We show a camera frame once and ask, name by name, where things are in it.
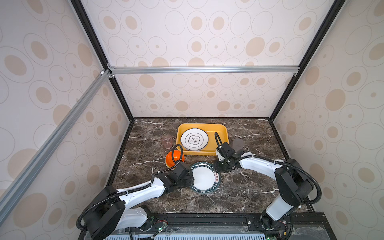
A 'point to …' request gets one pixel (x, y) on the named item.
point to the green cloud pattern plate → (194, 139)
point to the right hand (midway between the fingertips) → (214, 168)
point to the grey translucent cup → (238, 144)
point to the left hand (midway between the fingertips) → (197, 179)
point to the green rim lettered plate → (207, 177)
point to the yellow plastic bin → (210, 129)
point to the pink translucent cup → (167, 141)
